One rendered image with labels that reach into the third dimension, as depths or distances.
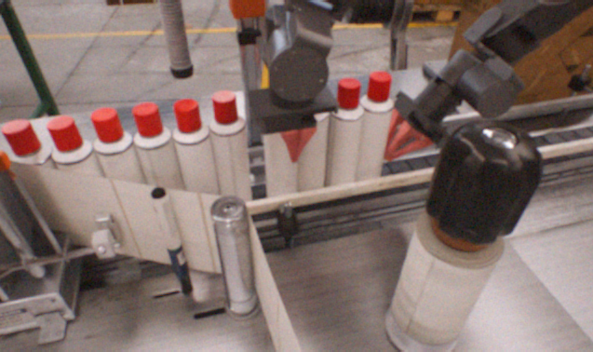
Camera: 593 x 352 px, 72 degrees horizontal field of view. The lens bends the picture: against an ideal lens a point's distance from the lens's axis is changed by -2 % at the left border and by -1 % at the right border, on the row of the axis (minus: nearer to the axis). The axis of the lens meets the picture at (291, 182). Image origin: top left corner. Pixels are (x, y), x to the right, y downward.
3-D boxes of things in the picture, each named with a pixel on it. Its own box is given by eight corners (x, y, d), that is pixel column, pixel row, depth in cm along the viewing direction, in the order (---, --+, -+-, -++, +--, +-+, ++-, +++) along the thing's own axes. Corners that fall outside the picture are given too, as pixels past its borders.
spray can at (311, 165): (290, 196, 71) (290, 89, 57) (298, 177, 74) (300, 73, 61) (320, 202, 70) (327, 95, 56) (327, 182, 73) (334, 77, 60)
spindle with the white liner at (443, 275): (404, 369, 49) (483, 182, 29) (374, 304, 55) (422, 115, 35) (470, 350, 50) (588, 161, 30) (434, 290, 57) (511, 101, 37)
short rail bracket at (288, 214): (281, 264, 66) (280, 211, 58) (276, 250, 68) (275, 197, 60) (301, 259, 67) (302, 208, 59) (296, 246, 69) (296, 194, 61)
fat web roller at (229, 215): (228, 324, 53) (208, 227, 40) (223, 294, 56) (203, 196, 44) (262, 316, 54) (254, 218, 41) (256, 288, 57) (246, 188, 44)
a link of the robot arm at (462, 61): (480, 59, 66) (458, 38, 63) (505, 74, 60) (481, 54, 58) (449, 92, 69) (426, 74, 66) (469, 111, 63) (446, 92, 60)
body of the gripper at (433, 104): (421, 130, 62) (457, 92, 59) (391, 97, 69) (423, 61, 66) (445, 146, 66) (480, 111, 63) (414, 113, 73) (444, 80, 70)
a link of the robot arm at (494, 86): (520, 42, 64) (491, 5, 60) (571, 69, 55) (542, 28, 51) (459, 98, 68) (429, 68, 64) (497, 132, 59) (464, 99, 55)
